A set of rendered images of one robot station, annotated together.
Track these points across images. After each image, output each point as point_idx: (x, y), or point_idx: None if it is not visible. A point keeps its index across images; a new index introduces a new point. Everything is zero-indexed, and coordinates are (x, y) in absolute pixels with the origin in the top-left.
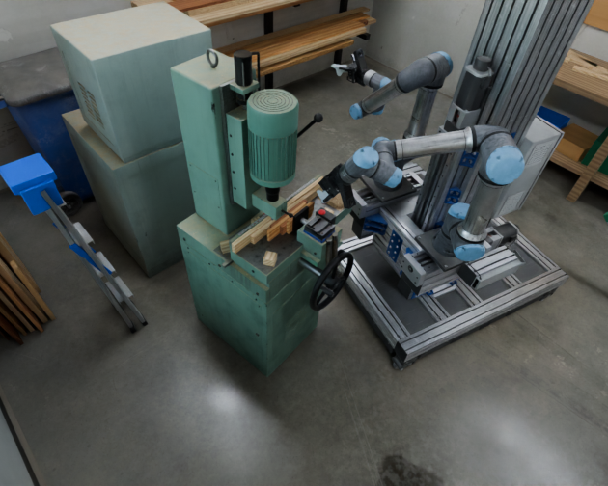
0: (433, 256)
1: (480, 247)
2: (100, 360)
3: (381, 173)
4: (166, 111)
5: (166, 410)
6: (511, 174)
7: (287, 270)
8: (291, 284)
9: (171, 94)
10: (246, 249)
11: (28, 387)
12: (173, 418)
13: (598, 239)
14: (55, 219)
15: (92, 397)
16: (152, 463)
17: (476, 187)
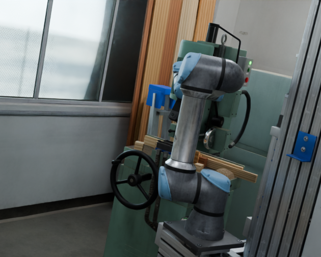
0: (180, 220)
1: (161, 169)
2: (107, 233)
3: (175, 78)
4: (257, 122)
5: (67, 253)
6: (181, 70)
7: (140, 167)
8: (141, 195)
9: (265, 112)
10: (148, 146)
11: (87, 213)
12: (61, 255)
13: None
14: (150, 114)
15: (79, 230)
16: (28, 248)
17: (276, 204)
